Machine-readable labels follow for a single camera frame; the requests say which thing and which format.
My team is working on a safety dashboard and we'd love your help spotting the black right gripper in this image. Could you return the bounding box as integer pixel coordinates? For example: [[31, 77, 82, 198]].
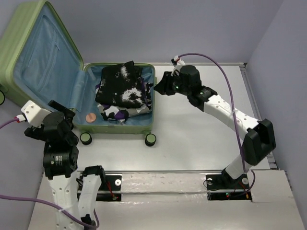
[[153, 71, 190, 96]]

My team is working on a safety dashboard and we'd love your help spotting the round peach compact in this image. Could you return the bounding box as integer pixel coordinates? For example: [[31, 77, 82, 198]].
[[85, 113, 96, 123]]

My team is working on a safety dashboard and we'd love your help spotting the purple camouflage garment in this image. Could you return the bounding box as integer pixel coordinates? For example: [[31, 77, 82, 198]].
[[97, 79, 154, 123]]

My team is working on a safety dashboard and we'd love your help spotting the black white tie-dye shirt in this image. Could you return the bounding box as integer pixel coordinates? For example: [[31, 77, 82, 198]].
[[95, 61, 146, 108]]

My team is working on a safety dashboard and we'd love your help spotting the green hard-shell suitcase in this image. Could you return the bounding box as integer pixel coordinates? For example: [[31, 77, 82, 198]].
[[0, 0, 157, 146]]

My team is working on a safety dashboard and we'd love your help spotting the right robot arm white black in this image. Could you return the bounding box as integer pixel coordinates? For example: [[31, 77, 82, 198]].
[[154, 65, 276, 188]]

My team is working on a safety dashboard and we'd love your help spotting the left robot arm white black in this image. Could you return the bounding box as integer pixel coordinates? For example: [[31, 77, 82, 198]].
[[21, 100, 106, 230]]

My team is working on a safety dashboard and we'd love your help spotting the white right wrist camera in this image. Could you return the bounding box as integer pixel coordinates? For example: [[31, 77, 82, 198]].
[[171, 56, 185, 72]]

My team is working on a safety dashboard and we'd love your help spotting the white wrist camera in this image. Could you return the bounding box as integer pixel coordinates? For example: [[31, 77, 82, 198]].
[[21, 100, 51, 128], [171, 56, 185, 72]]

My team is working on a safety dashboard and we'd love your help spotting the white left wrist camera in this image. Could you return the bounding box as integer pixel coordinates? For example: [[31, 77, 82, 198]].
[[21, 100, 51, 128]]

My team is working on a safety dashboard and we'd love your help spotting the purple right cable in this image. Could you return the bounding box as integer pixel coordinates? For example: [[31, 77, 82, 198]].
[[178, 52, 256, 192]]

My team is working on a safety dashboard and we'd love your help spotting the purple cable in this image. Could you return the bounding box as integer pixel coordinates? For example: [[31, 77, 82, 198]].
[[178, 52, 256, 192], [0, 115, 100, 230]]

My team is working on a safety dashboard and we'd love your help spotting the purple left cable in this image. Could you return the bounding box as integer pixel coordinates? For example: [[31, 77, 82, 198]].
[[0, 115, 100, 230]]

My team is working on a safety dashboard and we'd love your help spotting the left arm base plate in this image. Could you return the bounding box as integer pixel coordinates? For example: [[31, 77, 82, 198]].
[[76, 174, 122, 202]]

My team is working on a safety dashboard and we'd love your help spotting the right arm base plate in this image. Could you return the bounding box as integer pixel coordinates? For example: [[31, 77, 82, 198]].
[[203, 174, 252, 201]]

